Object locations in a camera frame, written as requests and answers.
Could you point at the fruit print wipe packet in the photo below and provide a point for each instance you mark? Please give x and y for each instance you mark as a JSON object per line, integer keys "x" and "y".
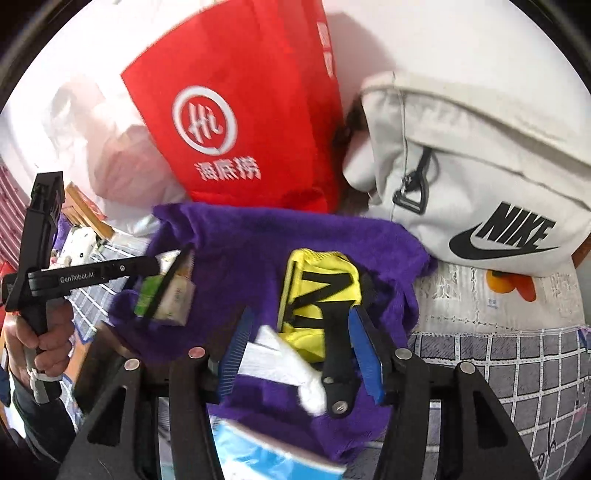
{"x": 166, "y": 259}

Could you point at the person's left hand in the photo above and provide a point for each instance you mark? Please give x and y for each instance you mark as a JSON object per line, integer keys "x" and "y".
{"x": 54, "y": 346}

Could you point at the grey Nike waist bag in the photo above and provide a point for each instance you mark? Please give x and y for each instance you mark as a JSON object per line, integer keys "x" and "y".
{"x": 479, "y": 178}

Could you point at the white cotton glove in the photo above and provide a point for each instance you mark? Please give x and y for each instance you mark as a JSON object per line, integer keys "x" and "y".
{"x": 272, "y": 359}

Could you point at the purple towel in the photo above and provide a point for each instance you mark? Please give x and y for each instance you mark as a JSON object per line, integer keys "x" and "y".
{"x": 240, "y": 259}

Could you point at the dark green tea tin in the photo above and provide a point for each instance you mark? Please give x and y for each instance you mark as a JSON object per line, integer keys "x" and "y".
{"x": 98, "y": 362}

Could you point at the yellow black pouch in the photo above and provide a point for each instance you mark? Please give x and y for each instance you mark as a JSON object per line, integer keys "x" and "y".
{"x": 318, "y": 286}

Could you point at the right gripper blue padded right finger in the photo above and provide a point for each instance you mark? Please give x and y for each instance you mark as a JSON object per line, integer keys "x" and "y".
{"x": 365, "y": 343}

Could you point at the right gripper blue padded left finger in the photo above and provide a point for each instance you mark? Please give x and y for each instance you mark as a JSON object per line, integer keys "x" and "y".
{"x": 233, "y": 349}

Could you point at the grey checked cloth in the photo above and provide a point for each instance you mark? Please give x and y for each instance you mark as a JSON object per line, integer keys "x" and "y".
{"x": 529, "y": 339}

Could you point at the colourful bedding pile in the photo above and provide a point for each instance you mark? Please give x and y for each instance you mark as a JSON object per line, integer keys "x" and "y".
{"x": 73, "y": 245}

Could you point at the red Haidilao paper bag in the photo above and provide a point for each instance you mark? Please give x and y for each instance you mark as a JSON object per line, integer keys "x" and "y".
{"x": 243, "y": 102}

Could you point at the white Miniso plastic bag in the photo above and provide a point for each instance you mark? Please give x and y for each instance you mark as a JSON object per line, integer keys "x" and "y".
{"x": 71, "y": 113}

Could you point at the blue tissue box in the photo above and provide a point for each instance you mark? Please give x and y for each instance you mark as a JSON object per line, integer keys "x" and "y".
{"x": 246, "y": 454}

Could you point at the wooden headboard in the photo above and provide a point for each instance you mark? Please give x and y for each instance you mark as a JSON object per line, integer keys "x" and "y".
{"x": 80, "y": 211}

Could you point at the light green wipe packet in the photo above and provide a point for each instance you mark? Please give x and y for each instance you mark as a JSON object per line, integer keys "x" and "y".
{"x": 173, "y": 306}

